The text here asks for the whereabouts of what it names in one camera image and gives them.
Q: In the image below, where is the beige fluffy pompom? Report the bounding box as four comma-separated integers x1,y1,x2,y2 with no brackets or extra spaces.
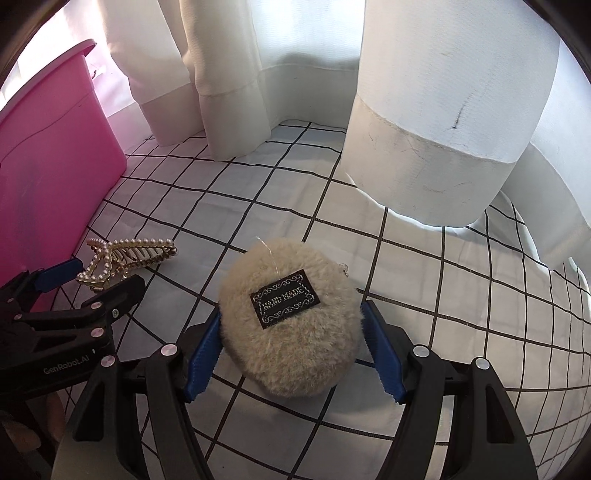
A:
218,238,363,398

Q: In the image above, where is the person's hand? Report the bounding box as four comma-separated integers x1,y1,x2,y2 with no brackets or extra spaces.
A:
1,392,66,454

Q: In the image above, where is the pearl hair claw clip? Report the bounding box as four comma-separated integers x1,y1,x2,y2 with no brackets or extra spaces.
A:
75,238,177,292

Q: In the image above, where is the pink plastic tub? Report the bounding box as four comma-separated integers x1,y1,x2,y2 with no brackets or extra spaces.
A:
1,39,127,282

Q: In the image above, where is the white black grid cloth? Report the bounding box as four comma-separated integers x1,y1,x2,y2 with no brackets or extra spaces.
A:
83,121,590,479

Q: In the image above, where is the white curtain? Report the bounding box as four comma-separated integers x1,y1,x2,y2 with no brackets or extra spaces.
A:
82,0,591,269

